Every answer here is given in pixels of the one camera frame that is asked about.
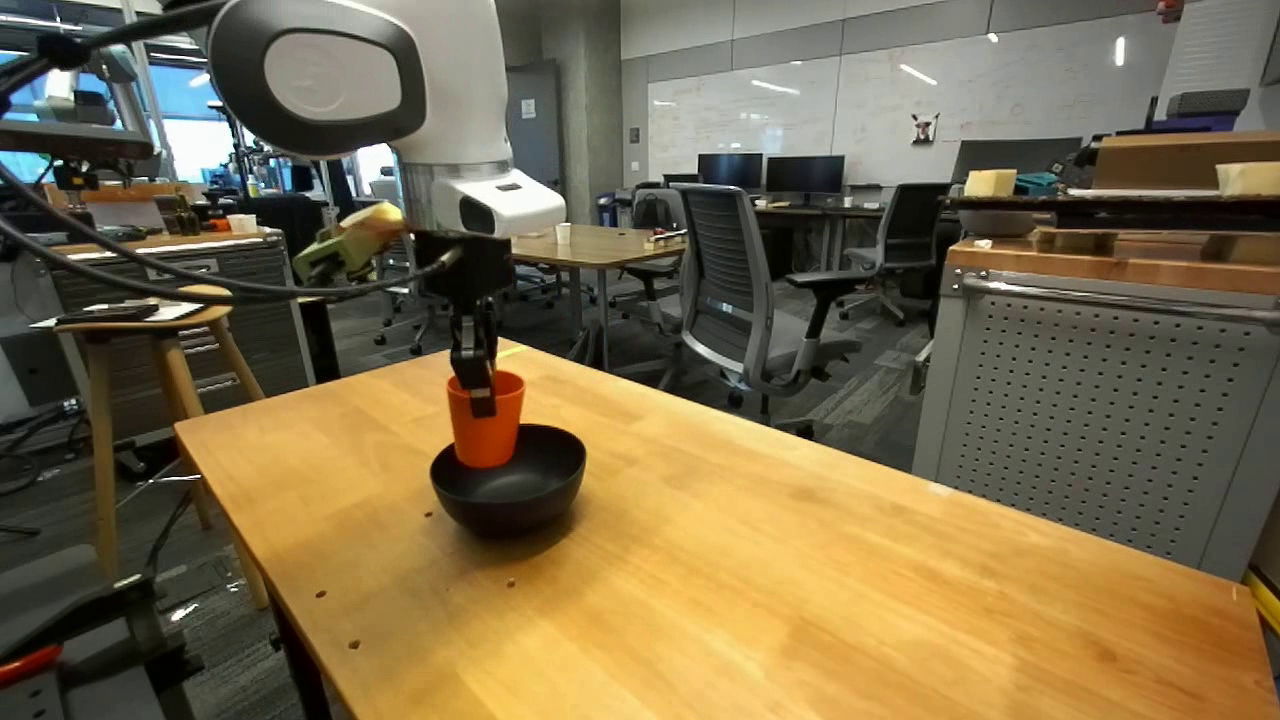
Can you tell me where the black office chair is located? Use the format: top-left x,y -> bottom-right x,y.
845,179 -> 955,331

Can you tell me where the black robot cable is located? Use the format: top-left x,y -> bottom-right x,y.
0,166 -> 463,306

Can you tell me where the orange plastic cup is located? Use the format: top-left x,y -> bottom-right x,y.
443,368 -> 528,473

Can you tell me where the metal storage shelf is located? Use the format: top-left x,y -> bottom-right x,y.
0,0 -> 216,262

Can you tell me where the gray perforated metal cart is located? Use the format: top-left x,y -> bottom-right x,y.
913,235 -> 1280,584

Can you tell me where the small black computer monitor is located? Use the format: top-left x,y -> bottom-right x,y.
696,149 -> 769,194
763,151 -> 850,200

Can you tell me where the gray mesh office chair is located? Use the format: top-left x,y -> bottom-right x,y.
659,179 -> 880,432

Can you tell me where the wooden crate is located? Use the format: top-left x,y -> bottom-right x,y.
1089,127 -> 1280,194

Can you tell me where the black bowl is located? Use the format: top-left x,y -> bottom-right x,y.
427,421 -> 594,546

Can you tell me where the dark flat device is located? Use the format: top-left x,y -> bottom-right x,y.
78,298 -> 167,325

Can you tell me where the black tripod stand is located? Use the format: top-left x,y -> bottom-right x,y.
0,493 -> 207,720

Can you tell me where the large black computer monitor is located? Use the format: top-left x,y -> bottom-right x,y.
950,135 -> 1089,188

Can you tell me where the gray door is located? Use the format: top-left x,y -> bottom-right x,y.
506,64 -> 570,194

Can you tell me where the yellow foam block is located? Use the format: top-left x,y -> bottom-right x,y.
1214,156 -> 1280,200
962,166 -> 1025,204

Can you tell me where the gray cabinet with wooden top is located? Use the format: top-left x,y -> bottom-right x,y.
25,230 -> 322,446

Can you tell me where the yellow green cable sleeve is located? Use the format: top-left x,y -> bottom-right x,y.
290,196 -> 407,283

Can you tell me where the wooden stool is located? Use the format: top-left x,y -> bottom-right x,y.
53,282 -> 271,594

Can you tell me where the glass whiteboard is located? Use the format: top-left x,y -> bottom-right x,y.
645,14 -> 1180,194

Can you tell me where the dark high-back chair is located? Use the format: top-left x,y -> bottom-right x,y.
249,194 -> 344,387

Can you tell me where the wooden conference table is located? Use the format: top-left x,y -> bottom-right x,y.
507,222 -> 692,374

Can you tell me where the dark long desk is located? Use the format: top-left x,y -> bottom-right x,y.
942,194 -> 1280,235

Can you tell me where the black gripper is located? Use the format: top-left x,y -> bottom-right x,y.
411,232 -> 519,421

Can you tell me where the red handle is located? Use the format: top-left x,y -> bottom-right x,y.
0,641 -> 69,694

